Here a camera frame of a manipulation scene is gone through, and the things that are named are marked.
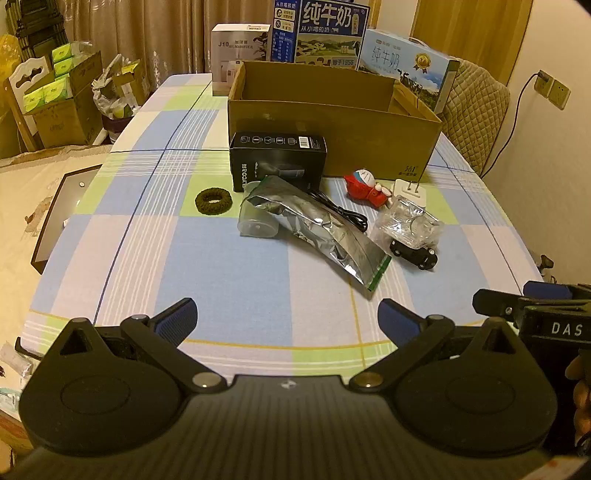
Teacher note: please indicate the green hair scrunchie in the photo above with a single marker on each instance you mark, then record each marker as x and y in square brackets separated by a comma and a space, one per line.
[201, 203]

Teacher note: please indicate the small cardboard box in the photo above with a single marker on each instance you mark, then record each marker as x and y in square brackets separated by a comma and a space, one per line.
[138, 87]

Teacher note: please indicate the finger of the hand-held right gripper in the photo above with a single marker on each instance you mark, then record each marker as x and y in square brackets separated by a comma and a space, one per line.
[547, 290]
[494, 302]

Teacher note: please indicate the pile of green tissue packs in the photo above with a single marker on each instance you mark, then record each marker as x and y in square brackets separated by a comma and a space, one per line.
[60, 69]

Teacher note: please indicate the brown cardboard box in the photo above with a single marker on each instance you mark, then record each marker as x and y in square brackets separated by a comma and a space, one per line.
[360, 138]

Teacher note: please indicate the yellow plastic bag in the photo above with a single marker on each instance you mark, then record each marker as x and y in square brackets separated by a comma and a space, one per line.
[9, 55]

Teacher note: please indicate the beige printed bed sheet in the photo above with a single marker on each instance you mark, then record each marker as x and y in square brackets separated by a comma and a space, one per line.
[18, 207]

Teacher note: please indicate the white humidifier box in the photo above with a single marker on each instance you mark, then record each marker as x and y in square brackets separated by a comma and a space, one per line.
[231, 50]

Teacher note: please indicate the silver foil bag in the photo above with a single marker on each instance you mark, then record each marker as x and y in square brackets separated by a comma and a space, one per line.
[314, 226]

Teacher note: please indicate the purple bin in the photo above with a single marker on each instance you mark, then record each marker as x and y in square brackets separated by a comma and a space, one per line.
[115, 129]

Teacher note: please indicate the beige curtain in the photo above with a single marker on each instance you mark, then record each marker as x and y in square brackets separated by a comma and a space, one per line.
[161, 32]

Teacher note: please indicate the crumpled clear plastic bag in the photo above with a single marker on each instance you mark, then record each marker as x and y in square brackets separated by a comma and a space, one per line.
[108, 87]

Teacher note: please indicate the quilted chair back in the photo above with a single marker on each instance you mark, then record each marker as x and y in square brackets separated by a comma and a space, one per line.
[480, 110]

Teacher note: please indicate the dark folding rack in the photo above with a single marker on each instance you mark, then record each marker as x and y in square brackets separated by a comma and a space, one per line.
[37, 27]

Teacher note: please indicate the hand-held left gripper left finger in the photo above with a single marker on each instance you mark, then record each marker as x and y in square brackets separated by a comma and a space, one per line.
[178, 321]

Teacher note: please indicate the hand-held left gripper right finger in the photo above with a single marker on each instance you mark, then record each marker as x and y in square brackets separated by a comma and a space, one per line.
[397, 318]

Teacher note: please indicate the dark blue milk carton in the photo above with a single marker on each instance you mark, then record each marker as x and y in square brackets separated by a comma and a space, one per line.
[323, 27]

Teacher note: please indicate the black product box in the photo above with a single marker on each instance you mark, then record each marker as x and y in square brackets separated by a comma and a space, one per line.
[277, 161]

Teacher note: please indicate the black toy car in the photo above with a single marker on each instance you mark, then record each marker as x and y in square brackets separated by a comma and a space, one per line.
[415, 254]

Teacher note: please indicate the cardboard box of tissue packs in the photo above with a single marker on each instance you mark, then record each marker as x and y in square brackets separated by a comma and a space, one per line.
[64, 120]

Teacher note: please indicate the black tray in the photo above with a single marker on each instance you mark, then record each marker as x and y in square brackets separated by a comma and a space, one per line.
[46, 240]

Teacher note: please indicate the beige wall socket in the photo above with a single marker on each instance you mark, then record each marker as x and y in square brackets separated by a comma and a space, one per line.
[561, 94]
[545, 84]

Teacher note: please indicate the clear plastic container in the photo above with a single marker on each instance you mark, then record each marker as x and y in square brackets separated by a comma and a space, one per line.
[256, 228]

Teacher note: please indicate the clear plastic bag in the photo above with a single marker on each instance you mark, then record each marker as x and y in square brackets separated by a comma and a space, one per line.
[406, 226]
[108, 87]

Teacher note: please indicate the red toy figure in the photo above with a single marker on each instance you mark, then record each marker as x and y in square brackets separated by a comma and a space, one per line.
[364, 189]

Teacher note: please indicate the white power adapter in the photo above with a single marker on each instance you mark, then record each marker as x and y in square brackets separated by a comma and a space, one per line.
[408, 199]

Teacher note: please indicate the person's right hand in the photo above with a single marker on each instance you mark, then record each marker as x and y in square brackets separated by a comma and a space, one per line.
[577, 369]

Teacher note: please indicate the light blue milk carton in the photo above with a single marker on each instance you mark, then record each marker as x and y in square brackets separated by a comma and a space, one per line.
[397, 55]

